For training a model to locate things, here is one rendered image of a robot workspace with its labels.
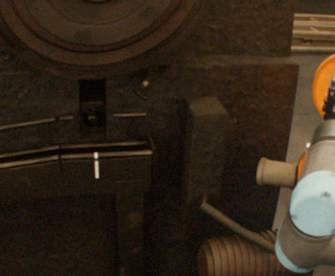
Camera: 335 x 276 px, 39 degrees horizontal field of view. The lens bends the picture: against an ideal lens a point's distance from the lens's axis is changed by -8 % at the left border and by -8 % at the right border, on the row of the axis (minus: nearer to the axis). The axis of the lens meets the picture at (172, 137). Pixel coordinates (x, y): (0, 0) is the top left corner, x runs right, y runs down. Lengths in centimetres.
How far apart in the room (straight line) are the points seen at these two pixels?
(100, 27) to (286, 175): 51
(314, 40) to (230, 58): 338
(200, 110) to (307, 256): 42
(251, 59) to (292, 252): 53
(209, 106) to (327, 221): 47
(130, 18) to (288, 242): 45
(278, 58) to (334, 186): 59
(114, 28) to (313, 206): 44
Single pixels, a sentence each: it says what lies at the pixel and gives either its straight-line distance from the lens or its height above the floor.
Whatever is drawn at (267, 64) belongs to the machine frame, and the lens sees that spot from 117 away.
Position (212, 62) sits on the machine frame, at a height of 87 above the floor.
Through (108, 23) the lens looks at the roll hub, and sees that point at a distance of 87.
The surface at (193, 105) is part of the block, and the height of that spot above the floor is 80.
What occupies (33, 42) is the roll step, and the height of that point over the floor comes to 97.
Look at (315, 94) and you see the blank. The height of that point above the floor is 89.
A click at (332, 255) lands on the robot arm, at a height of 74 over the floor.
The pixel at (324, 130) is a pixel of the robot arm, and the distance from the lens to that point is 77.
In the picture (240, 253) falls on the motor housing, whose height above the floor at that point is 52.
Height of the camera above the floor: 123
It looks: 27 degrees down
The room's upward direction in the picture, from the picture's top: 3 degrees clockwise
